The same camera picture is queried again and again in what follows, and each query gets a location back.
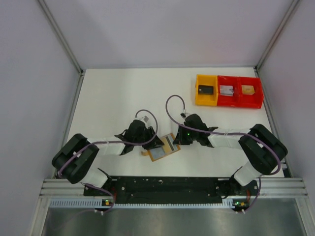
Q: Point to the middle red plastic bin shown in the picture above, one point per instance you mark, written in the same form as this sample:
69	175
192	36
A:
230	101

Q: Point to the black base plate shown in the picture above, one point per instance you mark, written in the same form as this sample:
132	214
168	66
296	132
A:
173	190

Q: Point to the gold card in bin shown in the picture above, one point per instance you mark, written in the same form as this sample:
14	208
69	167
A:
248	90

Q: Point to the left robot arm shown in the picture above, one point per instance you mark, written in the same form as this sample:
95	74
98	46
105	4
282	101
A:
74	160

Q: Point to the yellow plastic bin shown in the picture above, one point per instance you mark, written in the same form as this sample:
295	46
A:
206	100

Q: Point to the grey slotted cable duct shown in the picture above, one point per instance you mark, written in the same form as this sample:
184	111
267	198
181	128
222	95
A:
99	203

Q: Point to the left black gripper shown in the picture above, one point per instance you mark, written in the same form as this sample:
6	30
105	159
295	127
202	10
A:
157	142

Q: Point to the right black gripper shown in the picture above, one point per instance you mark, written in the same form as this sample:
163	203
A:
180	139

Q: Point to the black card in bin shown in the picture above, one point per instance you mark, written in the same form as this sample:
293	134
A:
205	90

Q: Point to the red plastic bin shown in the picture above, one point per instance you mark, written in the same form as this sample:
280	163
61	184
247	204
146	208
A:
230	101
251	101

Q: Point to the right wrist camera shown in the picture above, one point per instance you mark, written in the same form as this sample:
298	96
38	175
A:
184	115

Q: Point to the silver card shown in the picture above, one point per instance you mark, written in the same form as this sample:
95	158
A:
226	90

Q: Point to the aluminium frame rail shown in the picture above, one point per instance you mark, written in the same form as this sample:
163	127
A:
271	188

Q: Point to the right red plastic bin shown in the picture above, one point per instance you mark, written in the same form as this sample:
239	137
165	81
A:
251	101

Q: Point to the yellow leather card holder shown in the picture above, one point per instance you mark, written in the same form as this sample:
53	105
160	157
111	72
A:
155	154

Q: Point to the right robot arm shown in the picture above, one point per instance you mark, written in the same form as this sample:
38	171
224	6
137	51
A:
262	149

